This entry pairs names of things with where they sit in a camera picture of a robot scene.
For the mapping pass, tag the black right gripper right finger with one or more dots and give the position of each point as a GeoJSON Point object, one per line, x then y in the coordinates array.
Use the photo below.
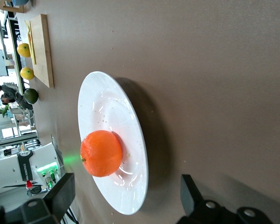
{"type": "Point", "coordinates": [191, 200]}

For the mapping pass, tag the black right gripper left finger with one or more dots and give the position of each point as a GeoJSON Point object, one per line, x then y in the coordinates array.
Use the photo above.
{"type": "Point", "coordinates": [60, 193]}

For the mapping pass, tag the orange fruit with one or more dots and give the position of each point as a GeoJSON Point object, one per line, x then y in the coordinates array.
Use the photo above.
{"type": "Point", "coordinates": [101, 154]}

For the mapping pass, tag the white round plate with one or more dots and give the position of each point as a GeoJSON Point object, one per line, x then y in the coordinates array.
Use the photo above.
{"type": "Point", "coordinates": [112, 112]}

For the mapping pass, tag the green potted plant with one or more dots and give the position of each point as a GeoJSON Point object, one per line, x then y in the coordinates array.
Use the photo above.
{"type": "Point", "coordinates": [4, 110]}

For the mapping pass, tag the dark green lime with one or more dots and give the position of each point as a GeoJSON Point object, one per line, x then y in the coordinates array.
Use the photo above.
{"type": "Point", "coordinates": [31, 96]}

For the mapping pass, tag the person with dark hair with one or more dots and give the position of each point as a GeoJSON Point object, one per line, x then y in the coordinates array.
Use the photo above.
{"type": "Point", "coordinates": [5, 100]}

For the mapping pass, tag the person in grey jacket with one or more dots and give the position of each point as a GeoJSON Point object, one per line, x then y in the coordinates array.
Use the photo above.
{"type": "Point", "coordinates": [11, 92]}

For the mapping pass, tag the yellow lemon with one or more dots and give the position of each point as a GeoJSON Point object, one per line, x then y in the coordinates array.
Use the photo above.
{"type": "Point", "coordinates": [27, 73]}
{"type": "Point", "coordinates": [23, 50]}

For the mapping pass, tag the yellow plastic knife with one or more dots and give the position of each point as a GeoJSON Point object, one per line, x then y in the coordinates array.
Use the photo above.
{"type": "Point", "coordinates": [33, 53]}

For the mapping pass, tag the wooden cutting board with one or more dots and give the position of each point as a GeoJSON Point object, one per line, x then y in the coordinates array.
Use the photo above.
{"type": "Point", "coordinates": [43, 51]}

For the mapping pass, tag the yellow plastic fork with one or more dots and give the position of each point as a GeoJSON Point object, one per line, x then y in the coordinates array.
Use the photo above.
{"type": "Point", "coordinates": [26, 25]}

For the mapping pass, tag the wooden peg rack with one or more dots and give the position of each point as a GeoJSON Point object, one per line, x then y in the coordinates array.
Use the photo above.
{"type": "Point", "coordinates": [11, 9]}

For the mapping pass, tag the blue bowl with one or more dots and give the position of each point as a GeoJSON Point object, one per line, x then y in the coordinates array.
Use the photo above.
{"type": "Point", "coordinates": [19, 2]}

